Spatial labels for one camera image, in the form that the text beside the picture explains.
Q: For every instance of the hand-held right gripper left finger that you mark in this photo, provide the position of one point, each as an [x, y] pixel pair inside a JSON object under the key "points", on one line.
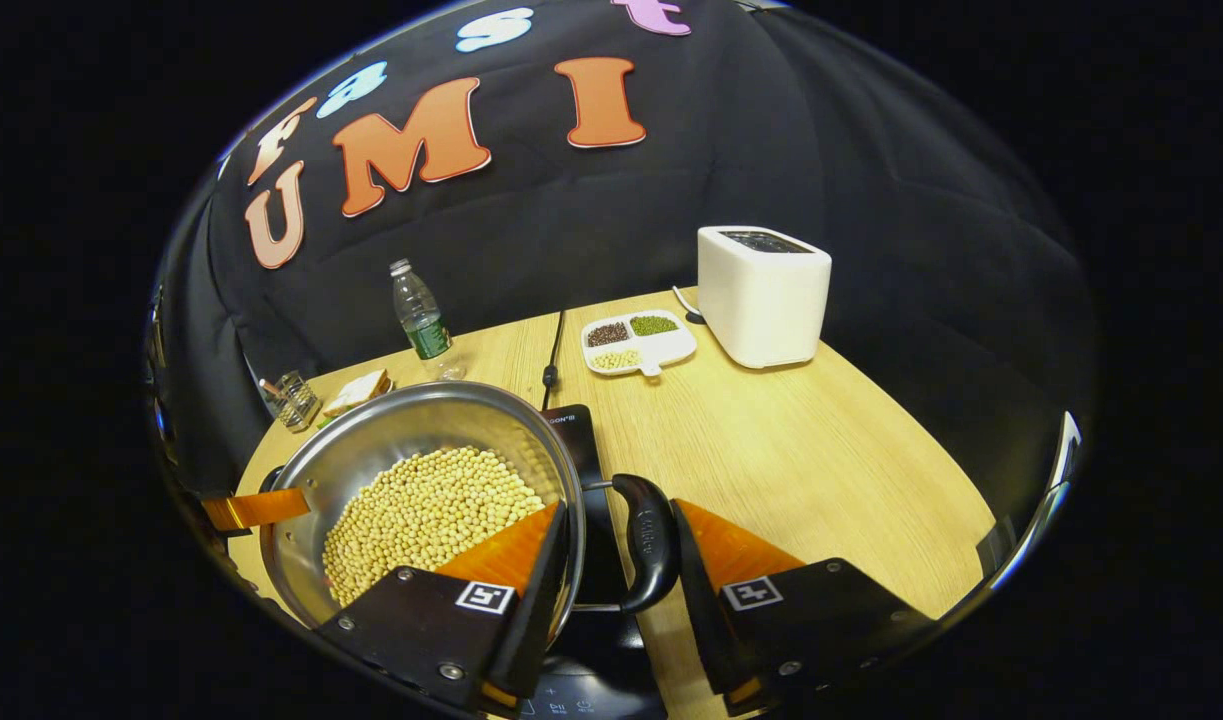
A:
{"points": [[541, 620]]}

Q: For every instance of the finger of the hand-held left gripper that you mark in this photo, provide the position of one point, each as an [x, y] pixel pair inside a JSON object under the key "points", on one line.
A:
{"points": [[256, 508]]}

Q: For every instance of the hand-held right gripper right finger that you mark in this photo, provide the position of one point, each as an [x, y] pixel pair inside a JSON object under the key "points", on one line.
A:
{"points": [[699, 610]]}

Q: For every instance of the black induction cooktop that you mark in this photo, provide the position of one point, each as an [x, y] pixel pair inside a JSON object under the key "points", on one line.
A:
{"points": [[601, 640]]}

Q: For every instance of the steel pot with soybeans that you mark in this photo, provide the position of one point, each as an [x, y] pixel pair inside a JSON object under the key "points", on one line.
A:
{"points": [[411, 430]]}

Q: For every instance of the sandwich with lettuce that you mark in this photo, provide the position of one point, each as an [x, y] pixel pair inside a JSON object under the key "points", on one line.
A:
{"points": [[359, 392]]}

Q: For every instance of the clear plastic water bottle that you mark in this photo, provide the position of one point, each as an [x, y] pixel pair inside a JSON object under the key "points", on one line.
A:
{"points": [[426, 320]]}

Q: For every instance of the white toaster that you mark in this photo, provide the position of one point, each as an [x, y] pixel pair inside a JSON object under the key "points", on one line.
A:
{"points": [[761, 300]]}

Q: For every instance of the black backdrop cloth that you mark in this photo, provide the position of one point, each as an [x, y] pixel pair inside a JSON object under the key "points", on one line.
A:
{"points": [[871, 200]]}

